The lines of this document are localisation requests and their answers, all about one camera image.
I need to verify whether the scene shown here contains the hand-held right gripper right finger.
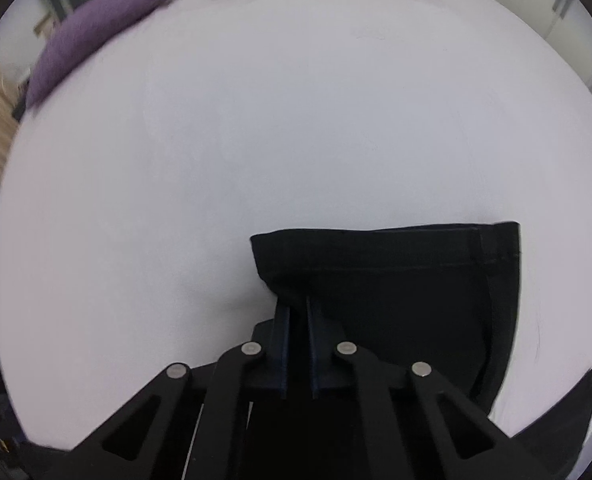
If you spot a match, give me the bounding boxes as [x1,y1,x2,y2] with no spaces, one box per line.
[306,296,546,480]

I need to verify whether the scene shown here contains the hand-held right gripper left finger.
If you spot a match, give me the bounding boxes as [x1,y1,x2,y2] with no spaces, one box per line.
[41,304,291,480]

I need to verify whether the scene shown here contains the black pants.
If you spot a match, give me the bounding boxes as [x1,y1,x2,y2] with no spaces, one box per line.
[246,221,592,480]

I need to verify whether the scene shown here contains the purple pillow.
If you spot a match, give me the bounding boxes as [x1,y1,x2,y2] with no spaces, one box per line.
[25,0,179,109]

